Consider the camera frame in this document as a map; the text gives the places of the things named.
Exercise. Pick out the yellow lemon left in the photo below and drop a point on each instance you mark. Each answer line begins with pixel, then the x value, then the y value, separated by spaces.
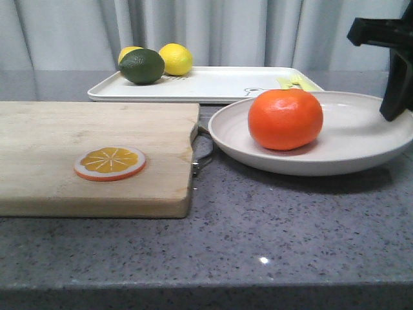
pixel 125 51

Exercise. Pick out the wooden cutting board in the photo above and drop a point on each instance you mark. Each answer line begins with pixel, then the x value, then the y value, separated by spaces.
pixel 41 142

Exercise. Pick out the metal board handle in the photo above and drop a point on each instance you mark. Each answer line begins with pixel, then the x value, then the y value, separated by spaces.
pixel 202 146

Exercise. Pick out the white rectangular tray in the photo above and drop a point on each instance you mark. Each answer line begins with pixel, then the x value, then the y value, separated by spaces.
pixel 204 85

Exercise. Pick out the orange slice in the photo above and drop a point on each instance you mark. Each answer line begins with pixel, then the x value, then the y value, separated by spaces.
pixel 110 163

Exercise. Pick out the orange mandarin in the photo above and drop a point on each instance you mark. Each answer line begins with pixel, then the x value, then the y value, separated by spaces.
pixel 285 119

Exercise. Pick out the yellow plastic fork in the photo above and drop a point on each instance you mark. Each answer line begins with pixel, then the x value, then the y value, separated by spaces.
pixel 297 79

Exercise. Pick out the yellow lemon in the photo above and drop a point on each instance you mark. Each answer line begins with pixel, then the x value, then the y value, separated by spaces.
pixel 125 51
pixel 178 59

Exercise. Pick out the beige round plate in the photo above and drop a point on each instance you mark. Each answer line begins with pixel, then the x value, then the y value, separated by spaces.
pixel 354 137

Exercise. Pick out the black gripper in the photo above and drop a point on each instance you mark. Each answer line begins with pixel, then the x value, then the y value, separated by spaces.
pixel 395 34

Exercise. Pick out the yellow lemon right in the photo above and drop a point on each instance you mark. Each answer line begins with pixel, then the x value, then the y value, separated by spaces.
pixel 178 59

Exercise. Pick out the green lime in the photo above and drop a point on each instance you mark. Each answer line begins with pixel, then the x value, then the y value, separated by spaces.
pixel 142 66

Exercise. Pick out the grey curtain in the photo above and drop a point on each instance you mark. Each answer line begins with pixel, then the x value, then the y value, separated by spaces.
pixel 89 35

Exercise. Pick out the yellow plastic knife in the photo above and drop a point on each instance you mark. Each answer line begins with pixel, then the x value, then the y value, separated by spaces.
pixel 285 83

